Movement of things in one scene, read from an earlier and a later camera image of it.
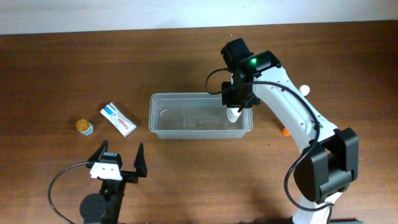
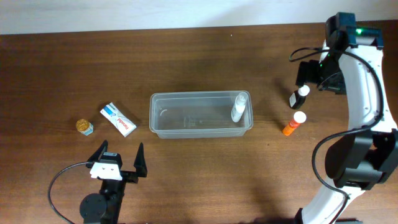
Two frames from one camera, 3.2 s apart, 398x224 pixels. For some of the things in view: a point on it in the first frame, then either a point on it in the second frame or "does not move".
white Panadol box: [118, 119] does not move
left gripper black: [130, 176] does not move
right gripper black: [237, 101] to [304, 73]
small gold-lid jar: [84, 127] does not move
